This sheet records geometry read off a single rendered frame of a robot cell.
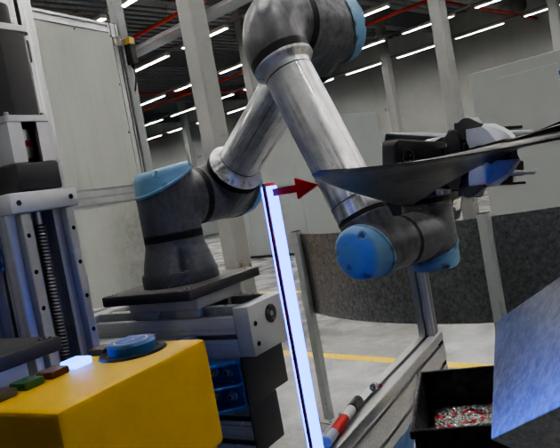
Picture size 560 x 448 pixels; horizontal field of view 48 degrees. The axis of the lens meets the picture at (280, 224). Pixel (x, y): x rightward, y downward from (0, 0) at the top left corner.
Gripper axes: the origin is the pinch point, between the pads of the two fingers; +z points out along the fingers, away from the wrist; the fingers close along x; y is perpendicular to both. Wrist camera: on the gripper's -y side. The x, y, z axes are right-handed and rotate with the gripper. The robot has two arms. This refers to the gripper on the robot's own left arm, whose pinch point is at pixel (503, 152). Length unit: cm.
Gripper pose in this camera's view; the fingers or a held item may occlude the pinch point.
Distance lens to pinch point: 71.0
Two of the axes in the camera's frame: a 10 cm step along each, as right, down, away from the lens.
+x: 0.7, 10.0, 0.4
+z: 1.4, 0.3, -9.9
